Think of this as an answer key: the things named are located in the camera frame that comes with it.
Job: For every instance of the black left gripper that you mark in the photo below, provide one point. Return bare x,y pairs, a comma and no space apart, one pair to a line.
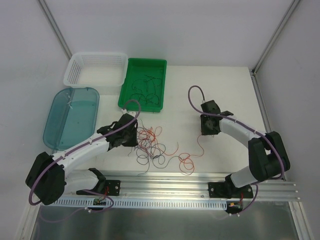
130,137

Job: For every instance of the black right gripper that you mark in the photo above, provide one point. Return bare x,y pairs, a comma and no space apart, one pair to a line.
206,125

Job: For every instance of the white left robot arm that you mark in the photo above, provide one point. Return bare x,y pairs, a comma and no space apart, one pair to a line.
53,175

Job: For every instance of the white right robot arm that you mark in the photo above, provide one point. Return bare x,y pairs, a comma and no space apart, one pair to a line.
267,156

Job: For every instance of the green plastic tray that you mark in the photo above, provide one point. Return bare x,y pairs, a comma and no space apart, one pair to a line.
144,85

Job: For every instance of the teal transparent plastic bin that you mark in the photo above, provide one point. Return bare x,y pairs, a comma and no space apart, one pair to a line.
72,118

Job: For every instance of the white perforated plastic basket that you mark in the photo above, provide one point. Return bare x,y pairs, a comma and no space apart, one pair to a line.
96,70

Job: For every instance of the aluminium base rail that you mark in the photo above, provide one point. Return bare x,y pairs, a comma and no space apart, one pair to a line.
176,186

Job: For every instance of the white slotted cable duct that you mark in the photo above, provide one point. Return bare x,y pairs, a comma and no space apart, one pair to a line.
135,203

